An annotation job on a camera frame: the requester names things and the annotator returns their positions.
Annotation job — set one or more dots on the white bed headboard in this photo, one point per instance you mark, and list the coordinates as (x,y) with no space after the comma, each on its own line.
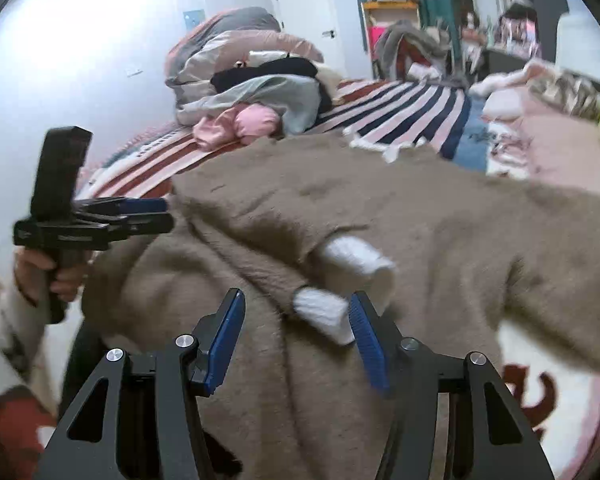
(578,44)

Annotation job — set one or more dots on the pink knitted pillow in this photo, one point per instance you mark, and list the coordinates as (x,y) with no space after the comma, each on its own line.
(530,140)

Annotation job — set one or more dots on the person's left hand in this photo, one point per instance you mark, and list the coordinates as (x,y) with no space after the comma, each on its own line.
(35,272)

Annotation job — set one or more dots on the blue wall poster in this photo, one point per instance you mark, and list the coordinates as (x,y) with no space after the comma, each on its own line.
(193,18)

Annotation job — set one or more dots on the person's left forearm sleeve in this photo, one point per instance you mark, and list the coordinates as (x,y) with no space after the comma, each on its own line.
(22,328)

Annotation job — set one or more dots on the black desk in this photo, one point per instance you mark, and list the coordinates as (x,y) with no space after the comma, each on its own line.
(495,61)

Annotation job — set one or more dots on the white door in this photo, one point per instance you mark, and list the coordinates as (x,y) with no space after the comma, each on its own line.
(316,21)

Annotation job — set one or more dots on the folded pink grey duvet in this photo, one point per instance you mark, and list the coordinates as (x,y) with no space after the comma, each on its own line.
(218,44)

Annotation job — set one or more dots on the cream white garment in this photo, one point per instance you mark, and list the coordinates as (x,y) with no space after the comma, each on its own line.
(330,77)

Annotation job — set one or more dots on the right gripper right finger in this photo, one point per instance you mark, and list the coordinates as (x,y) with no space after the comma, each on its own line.
(486,435)

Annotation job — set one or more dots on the brown knit sweater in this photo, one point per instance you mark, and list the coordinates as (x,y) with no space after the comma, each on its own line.
(348,260)

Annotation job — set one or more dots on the crumpled floral pink blanket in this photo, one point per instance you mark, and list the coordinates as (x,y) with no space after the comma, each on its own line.
(539,88)

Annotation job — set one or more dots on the chair with grey clothes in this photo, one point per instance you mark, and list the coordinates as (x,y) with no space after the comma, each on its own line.
(404,51)

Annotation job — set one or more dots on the pink garment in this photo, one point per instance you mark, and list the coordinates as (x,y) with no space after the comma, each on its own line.
(242,123)

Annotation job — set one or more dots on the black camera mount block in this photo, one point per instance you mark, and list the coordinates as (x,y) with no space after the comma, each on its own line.
(63,153)

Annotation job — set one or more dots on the striped fleece bed blanket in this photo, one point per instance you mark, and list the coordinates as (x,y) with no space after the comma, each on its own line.
(557,385)

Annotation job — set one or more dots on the grey-green garment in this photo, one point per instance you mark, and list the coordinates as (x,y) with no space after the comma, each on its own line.
(296,100)

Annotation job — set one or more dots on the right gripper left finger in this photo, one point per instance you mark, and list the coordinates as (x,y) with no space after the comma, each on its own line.
(136,416)

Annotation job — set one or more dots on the yellow shelf unit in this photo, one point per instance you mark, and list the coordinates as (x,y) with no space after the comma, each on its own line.
(379,15)

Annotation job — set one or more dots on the mannequin head with wig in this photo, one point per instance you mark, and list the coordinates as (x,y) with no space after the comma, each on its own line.
(469,19)

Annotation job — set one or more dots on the black garment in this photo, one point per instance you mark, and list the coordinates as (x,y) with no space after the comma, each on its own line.
(302,67)

